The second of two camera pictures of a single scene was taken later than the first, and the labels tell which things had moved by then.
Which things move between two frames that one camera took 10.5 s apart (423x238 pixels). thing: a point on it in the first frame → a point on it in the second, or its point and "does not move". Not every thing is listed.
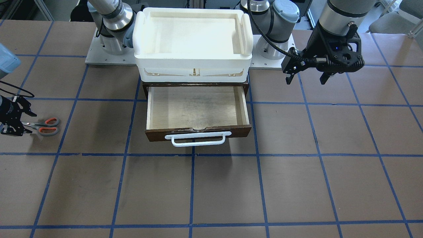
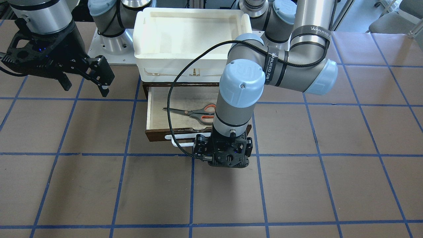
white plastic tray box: x=190 y=45 does not move
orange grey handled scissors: x=49 y=128 → x=207 y=113
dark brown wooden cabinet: x=244 y=84 does not move
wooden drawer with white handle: x=195 y=115 does not move
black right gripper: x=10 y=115 → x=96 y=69
